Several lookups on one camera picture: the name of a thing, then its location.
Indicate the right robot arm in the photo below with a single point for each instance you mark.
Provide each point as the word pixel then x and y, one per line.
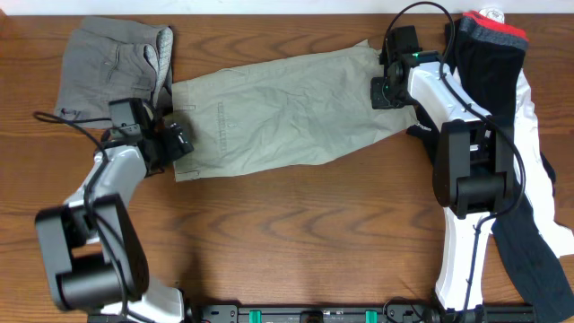
pixel 473 172

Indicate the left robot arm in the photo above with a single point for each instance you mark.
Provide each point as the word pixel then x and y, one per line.
pixel 92 256

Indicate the dark navy garment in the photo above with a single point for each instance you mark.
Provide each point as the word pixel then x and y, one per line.
pixel 533 268

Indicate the black garment with logo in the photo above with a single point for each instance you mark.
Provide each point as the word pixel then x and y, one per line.
pixel 424 129

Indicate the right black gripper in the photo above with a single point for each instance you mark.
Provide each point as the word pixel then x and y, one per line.
pixel 378 100

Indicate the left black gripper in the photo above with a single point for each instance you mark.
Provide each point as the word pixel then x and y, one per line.
pixel 174 151

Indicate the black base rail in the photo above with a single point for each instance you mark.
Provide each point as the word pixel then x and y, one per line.
pixel 392 312

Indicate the khaki shorts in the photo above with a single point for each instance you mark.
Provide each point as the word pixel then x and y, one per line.
pixel 304 110

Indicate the folded grey shorts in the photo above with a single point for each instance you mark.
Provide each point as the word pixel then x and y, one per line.
pixel 108 59

